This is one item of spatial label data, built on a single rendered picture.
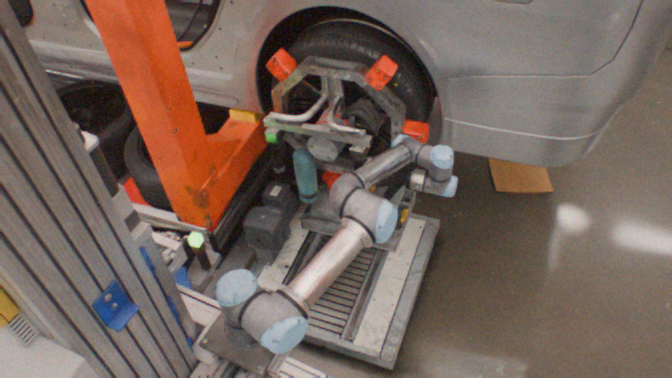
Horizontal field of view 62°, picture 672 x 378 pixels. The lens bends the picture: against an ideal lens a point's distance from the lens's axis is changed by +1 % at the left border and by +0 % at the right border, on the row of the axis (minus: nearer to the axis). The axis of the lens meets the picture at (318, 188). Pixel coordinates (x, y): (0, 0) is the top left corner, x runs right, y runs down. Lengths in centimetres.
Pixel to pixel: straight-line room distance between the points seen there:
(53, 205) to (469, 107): 148
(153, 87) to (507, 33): 116
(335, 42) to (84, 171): 121
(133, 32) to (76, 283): 85
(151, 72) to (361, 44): 75
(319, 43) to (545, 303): 156
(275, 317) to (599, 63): 127
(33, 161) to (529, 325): 217
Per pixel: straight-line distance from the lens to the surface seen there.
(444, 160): 186
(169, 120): 199
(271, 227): 248
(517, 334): 267
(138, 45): 184
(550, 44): 194
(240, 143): 249
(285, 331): 144
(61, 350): 135
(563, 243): 302
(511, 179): 325
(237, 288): 151
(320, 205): 277
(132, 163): 285
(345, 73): 206
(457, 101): 211
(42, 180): 111
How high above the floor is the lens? 227
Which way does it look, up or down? 46 degrees down
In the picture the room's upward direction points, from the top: 7 degrees counter-clockwise
